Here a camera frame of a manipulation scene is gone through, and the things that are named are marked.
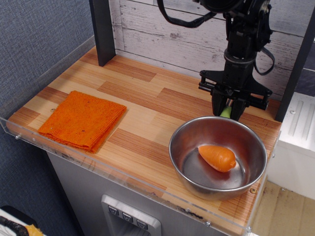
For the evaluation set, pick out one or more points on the clear acrylic table guard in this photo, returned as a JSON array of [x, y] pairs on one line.
[[36, 77]]

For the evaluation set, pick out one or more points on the green handled grey spatula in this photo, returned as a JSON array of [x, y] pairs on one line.
[[226, 112]]

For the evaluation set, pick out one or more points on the silver dispenser button panel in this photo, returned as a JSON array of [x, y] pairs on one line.
[[124, 220]]

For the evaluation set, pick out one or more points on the dark shelf post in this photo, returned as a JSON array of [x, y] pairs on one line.
[[297, 69], [103, 31]]

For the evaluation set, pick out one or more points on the dark left shelf post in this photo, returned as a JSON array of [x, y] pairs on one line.
[[103, 31]]

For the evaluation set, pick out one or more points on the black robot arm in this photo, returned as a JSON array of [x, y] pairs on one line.
[[247, 32]]

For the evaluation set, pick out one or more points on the orange plastic carrot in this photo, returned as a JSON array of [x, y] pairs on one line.
[[220, 158]]

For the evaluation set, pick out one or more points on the silver metal bowl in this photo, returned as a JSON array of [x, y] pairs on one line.
[[198, 176]]

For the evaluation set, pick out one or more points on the dark right shelf post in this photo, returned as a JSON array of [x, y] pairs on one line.
[[297, 69]]

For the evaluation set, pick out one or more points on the folded orange cloth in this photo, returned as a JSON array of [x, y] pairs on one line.
[[83, 121]]

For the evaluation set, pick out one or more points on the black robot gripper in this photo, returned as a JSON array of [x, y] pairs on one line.
[[237, 83]]

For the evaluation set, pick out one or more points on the grey toy fridge cabinet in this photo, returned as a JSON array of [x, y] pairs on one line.
[[85, 188]]

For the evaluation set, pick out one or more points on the white ribbed side unit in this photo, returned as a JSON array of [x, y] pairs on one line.
[[292, 164]]

